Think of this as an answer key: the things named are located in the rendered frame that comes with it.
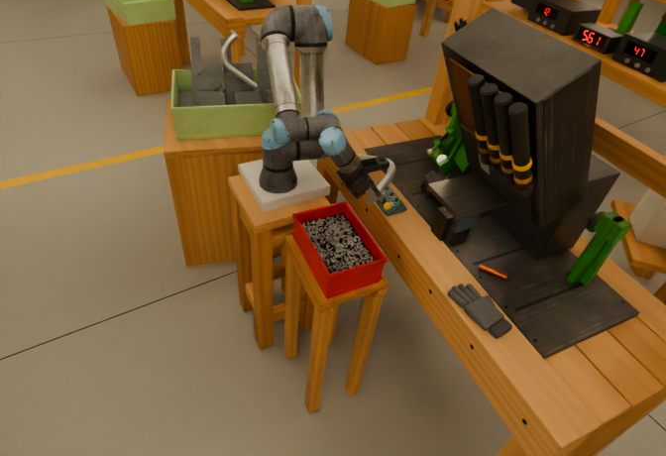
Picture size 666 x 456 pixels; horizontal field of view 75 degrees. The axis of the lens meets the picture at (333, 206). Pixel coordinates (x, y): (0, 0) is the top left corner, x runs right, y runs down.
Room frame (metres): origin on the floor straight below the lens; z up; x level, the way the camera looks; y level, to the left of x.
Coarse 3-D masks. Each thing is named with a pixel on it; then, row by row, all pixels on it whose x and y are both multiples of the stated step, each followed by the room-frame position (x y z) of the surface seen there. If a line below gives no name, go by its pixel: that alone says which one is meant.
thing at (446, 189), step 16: (464, 176) 1.20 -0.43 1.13; (480, 176) 1.21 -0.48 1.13; (432, 192) 1.11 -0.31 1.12; (448, 192) 1.10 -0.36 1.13; (464, 192) 1.11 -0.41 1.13; (480, 192) 1.12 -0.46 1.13; (496, 192) 1.13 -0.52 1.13; (448, 208) 1.04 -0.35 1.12; (464, 208) 1.03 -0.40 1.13; (480, 208) 1.04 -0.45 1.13; (496, 208) 1.09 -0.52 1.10
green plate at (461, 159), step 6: (456, 144) 1.32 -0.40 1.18; (462, 144) 1.31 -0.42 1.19; (456, 150) 1.32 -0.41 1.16; (462, 150) 1.30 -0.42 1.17; (450, 156) 1.32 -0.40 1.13; (456, 156) 1.32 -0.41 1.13; (462, 156) 1.29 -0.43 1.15; (456, 162) 1.31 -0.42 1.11; (462, 162) 1.29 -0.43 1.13; (462, 168) 1.28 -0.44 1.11; (468, 168) 1.27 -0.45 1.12
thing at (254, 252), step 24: (240, 216) 1.35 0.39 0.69; (240, 240) 1.35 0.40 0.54; (264, 240) 1.16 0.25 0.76; (240, 264) 1.35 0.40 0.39; (264, 264) 1.16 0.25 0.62; (240, 288) 1.38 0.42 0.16; (264, 288) 1.16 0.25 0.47; (264, 312) 1.16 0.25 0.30; (312, 312) 1.29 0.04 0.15; (264, 336) 1.16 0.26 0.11
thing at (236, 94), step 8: (224, 40) 2.12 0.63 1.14; (232, 64) 2.09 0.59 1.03; (240, 64) 2.11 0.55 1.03; (248, 64) 2.12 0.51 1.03; (224, 72) 2.06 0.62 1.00; (248, 72) 2.11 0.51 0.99; (224, 80) 2.05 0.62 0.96; (232, 80) 2.06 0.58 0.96; (240, 80) 2.08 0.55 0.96; (232, 88) 2.05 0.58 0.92; (240, 88) 2.06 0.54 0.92; (232, 96) 2.03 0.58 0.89; (240, 96) 2.00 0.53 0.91; (248, 96) 2.01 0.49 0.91; (256, 96) 2.03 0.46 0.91; (240, 104) 1.98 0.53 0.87
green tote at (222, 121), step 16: (176, 80) 2.10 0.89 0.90; (256, 80) 2.24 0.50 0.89; (176, 96) 2.00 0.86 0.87; (176, 112) 1.73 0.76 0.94; (192, 112) 1.75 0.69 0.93; (208, 112) 1.77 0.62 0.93; (224, 112) 1.79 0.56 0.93; (240, 112) 1.81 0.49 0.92; (256, 112) 1.84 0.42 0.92; (272, 112) 1.87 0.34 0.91; (176, 128) 1.72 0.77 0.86; (192, 128) 1.75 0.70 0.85; (208, 128) 1.77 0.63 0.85; (224, 128) 1.79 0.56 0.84; (240, 128) 1.82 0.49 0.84; (256, 128) 1.84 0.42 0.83
